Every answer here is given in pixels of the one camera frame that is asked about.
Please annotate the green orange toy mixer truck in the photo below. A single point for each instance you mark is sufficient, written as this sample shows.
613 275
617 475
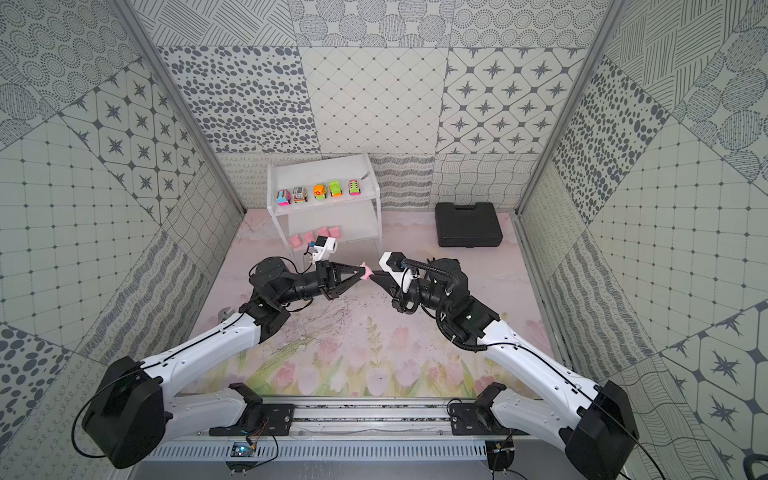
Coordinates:
320 191

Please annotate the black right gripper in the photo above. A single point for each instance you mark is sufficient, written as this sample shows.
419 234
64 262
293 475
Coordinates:
391 288

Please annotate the white two-tier shelf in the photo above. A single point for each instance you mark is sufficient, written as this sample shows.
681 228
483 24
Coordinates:
359 217

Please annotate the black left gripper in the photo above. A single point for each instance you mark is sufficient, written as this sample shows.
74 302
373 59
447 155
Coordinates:
327 280

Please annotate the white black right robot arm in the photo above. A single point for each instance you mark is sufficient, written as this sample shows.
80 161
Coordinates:
592 424

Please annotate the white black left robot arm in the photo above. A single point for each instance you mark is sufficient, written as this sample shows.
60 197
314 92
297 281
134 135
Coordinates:
130 413

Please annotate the orange green toy dump truck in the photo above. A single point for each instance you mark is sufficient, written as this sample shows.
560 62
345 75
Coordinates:
335 189

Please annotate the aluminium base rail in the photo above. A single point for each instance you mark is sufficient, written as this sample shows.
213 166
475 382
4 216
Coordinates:
352 430

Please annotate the pink green toy truck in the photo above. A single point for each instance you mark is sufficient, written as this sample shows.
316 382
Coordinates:
354 187

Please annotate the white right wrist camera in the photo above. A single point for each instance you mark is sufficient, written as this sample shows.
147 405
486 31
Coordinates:
394 264

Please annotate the black plastic tool case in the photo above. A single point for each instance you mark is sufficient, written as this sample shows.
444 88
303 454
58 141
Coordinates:
468 226

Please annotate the orange handled adjustable wrench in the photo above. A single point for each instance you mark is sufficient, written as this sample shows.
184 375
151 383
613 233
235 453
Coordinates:
225 313

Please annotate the pink teal toy truck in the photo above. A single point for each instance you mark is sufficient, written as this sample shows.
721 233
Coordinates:
284 197

